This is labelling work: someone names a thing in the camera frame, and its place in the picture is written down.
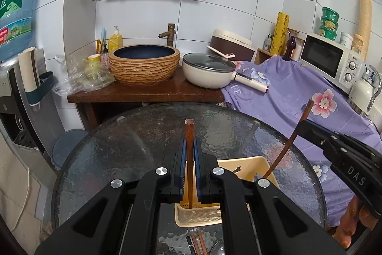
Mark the brown wooden chopstick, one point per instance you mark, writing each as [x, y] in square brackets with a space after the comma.
[291, 141]
[189, 135]
[195, 244]
[203, 244]

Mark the woven pattern wash basin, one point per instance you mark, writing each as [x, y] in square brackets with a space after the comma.
[143, 69]

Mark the wooden box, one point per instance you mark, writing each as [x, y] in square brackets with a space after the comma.
[262, 56]

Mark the yellow soap dispenser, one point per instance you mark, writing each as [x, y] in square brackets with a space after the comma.
[115, 41]

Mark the yellow wrap roll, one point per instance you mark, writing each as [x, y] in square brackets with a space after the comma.
[280, 34]

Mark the clear plastic bag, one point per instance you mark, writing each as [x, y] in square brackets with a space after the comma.
[80, 78]

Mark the purple floral cloth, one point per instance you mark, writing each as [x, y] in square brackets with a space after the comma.
[283, 93]

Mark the stack of green noodle cups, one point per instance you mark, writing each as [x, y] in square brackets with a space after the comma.
[329, 23]

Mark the white kettle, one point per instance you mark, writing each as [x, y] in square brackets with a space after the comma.
[362, 93]

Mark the white rice paddle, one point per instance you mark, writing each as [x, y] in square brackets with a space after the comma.
[219, 52]

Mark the brown and white rice cooker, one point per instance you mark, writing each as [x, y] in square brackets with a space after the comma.
[232, 41]

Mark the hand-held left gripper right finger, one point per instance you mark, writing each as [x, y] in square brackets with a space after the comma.
[198, 171]

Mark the grey water dispenser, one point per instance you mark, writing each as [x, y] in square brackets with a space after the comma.
[18, 123]

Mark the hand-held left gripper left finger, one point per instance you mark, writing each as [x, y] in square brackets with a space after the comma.
[182, 171]

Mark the blue water jug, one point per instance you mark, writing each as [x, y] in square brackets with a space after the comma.
[16, 19]

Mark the brown glass bottle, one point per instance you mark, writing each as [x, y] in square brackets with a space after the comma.
[289, 49]

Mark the person's right hand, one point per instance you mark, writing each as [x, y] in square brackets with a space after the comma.
[352, 225]

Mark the bronze faucet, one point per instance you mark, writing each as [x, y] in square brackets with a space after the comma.
[170, 34]

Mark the dark wooden counter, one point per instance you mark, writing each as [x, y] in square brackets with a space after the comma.
[167, 92]

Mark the teal wall holder with boards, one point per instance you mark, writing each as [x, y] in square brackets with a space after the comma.
[35, 78]

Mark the yellow cup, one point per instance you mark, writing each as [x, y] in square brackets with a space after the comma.
[94, 58]

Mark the cream pan with glass lid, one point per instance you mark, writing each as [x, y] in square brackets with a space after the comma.
[206, 72]

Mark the white jar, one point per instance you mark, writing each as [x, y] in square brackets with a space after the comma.
[346, 40]

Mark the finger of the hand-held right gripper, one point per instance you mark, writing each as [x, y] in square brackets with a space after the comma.
[315, 132]

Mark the white microwave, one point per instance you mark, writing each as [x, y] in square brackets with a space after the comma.
[322, 57]

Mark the grey trash bin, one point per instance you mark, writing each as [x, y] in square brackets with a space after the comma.
[70, 144]

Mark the beige plastic utensil holder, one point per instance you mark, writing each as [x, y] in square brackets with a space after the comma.
[247, 167]

